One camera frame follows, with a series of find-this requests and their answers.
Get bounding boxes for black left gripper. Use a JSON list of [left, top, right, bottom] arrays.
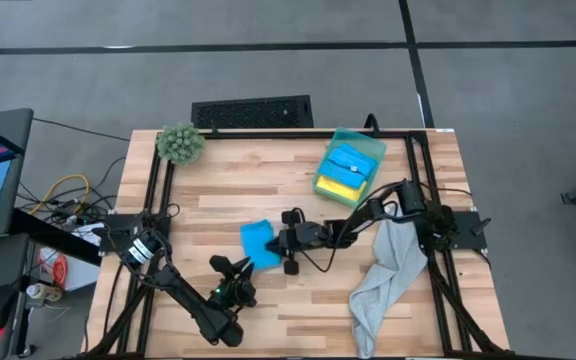
[[206, 254, 260, 314]]

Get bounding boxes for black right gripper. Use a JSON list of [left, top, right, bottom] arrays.
[[265, 208, 331, 277]]

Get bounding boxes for blue microfiber towel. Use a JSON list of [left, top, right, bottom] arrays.
[[239, 218, 283, 272], [317, 143, 378, 190]]

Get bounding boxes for yellow microfiber towel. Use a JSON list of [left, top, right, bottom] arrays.
[[315, 175, 368, 202]]

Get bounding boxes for grey microfiber towel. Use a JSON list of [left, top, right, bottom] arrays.
[[347, 203, 428, 359]]

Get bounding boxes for black keyboard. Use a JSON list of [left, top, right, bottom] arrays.
[[190, 94, 315, 130]]

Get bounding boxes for green artificial plant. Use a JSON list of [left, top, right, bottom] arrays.
[[155, 122, 206, 167]]

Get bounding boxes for green translucent plastic bin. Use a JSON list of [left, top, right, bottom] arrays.
[[311, 126, 388, 209]]

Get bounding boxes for white box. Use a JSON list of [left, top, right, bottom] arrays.
[[66, 222, 103, 292]]

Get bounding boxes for red and white package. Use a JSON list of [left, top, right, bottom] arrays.
[[37, 247, 69, 291]]

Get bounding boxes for tape roll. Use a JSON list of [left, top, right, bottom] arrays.
[[25, 283, 63, 304]]

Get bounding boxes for black aluminium table frame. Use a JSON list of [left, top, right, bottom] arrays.
[[75, 128, 514, 360]]

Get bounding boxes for black cable bundle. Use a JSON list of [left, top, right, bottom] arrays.
[[17, 157, 129, 236]]

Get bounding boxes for yellow cable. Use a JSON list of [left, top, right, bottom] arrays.
[[30, 173, 91, 216]]

